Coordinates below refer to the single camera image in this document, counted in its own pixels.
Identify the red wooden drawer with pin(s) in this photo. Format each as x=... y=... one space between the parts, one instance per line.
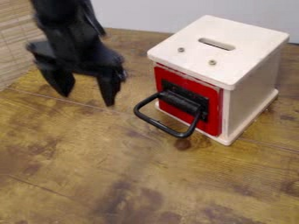
x=165 y=73

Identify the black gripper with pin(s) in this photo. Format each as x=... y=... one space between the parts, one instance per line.
x=74 y=48

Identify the white wooden drawer cabinet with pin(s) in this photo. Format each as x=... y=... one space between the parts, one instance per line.
x=226 y=61

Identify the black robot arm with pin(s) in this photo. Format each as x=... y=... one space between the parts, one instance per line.
x=58 y=9

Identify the black metal drawer handle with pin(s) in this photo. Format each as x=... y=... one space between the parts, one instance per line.
x=183 y=101

